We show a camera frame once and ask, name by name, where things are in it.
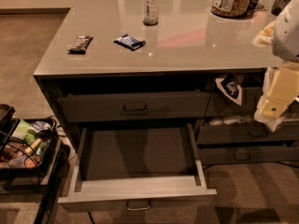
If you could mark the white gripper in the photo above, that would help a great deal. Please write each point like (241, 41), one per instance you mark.
(287, 34)

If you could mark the grey drawer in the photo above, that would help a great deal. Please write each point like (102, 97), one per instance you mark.
(215, 131)
(137, 170)
(220, 105)
(127, 106)
(236, 155)

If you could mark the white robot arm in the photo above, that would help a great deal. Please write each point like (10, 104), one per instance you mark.
(282, 35)

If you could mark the white snack bags in drawer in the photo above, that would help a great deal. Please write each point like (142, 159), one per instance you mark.
(229, 120)

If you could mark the grey drawer cabinet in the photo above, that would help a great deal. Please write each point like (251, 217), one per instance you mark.
(186, 50)

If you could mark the black white chip bag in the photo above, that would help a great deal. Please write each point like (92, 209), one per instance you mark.
(230, 87)

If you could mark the blue snack packet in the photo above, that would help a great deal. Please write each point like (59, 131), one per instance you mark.
(129, 42)

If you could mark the clear plastic bottle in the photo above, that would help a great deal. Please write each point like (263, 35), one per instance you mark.
(150, 12)

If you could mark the brown candy bar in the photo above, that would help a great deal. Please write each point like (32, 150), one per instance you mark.
(81, 44)

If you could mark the green snack bag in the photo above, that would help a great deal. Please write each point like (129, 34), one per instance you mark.
(32, 134)

